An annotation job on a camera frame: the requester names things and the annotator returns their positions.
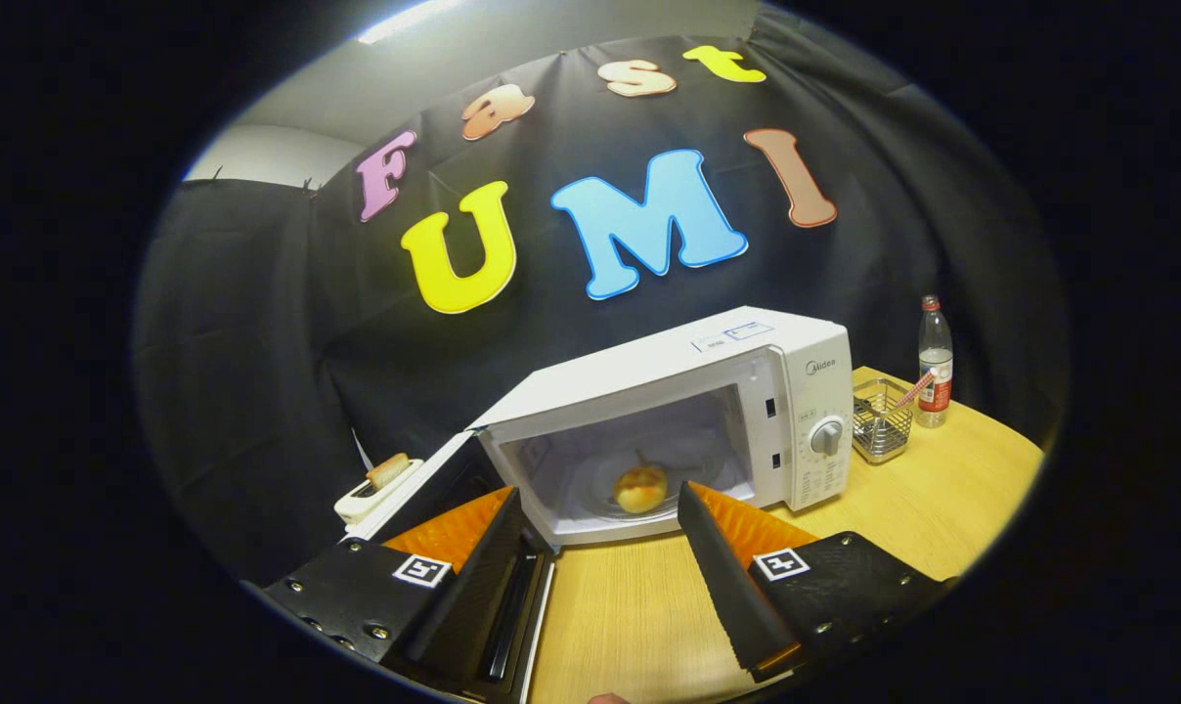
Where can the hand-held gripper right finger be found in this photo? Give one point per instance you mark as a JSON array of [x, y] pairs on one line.
[[732, 587]]

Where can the round bread bun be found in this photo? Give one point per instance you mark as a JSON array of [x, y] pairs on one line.
[[641, 489]]

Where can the cream toaster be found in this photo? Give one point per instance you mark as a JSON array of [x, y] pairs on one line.
[[366, 499]]

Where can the toast bread slice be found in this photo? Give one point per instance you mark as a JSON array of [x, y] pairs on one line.
[[387, 471]]

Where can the white microwave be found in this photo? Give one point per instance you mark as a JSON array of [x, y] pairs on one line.
[[649, 367]]

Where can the red white striped straw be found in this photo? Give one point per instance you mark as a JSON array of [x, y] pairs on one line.
[[913, 389]]

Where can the clear bottle with red label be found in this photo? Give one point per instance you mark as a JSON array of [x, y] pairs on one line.
[[935, 372]]

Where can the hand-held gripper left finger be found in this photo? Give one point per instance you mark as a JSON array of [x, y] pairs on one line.
[[473, 587]]

